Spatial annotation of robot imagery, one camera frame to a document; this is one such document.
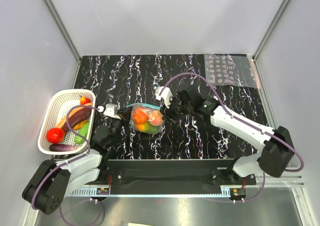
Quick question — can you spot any peach toy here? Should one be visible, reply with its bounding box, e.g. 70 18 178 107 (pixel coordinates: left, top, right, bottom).
148 110 163 126

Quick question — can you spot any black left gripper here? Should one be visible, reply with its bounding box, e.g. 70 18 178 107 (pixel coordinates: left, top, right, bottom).
107 105 133 147

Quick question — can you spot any purple eggplant toy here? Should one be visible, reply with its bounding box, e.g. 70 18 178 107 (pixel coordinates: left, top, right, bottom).
49 143 78 152

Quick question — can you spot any green orange mango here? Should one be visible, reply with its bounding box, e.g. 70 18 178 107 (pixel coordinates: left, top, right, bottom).
134 121 160 135

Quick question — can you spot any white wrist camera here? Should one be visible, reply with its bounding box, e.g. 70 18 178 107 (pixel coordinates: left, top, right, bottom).
103 103 121 119
155 86 173 108

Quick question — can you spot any yellow orange fruit toy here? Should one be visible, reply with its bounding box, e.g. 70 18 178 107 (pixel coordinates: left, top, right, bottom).
72 120 87 131

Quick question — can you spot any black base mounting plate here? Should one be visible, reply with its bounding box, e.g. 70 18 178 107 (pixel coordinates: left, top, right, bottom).
86 159 270 197

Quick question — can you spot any white plastic basket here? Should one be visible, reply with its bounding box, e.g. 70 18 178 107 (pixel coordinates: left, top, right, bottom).
37 89 96 155

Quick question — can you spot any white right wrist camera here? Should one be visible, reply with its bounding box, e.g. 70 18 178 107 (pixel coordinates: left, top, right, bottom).
155 86 173 108

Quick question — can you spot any left connector board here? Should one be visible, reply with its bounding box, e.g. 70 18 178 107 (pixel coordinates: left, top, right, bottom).
96 185 110 195

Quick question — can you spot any red pepper toy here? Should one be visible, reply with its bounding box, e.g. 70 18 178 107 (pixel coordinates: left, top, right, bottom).
79 96 91 105

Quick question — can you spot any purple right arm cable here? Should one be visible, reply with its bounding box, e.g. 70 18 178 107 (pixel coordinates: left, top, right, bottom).
159 72 305 204

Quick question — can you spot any right connector board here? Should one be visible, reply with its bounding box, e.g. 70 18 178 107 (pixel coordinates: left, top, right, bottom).
230 187 247 200

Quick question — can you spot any red tomato toy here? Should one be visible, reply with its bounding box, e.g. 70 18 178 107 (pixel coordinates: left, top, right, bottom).
46 127 66 144

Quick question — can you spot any clear zip bag blue zipper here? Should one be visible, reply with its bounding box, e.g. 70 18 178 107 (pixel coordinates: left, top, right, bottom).
125 103 164 135

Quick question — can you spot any clear bags pink dots stack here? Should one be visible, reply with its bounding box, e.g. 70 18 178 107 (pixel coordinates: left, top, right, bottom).
204 54 261 89

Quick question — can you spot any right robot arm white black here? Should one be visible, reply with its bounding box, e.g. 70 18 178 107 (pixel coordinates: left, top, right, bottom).
155 86 294 185

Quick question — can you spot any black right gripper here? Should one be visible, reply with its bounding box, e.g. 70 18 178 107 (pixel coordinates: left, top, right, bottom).
159 95 193 125

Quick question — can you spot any orange pumpkin toy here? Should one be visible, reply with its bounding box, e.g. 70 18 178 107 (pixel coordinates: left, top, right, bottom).
132 108 149 124

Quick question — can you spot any green vegetable toy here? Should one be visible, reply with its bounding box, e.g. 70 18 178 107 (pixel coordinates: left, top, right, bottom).
74 121 90 144

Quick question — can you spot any connector board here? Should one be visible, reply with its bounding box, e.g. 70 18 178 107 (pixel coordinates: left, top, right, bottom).
230 187 247 200
96 185 110 195

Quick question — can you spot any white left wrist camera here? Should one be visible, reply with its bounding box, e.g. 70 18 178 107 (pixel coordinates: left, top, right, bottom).
103 103 121 119

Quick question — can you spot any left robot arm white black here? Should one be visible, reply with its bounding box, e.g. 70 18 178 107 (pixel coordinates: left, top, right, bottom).
22 107 133 215

